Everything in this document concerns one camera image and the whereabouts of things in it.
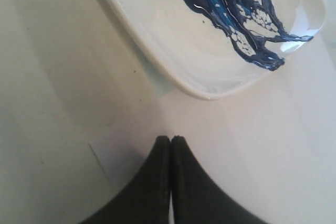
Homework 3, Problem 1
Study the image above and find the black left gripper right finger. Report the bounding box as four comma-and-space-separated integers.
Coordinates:
170, 135, 336, 224

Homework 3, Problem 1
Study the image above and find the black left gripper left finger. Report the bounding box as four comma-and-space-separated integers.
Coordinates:
82, 136, 171, 224

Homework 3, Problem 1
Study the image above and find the white paper sheet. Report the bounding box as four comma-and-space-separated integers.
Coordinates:
90, 30, 335, 223

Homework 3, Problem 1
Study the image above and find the white square plate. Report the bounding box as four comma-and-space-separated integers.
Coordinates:
102, 0, 326, 100

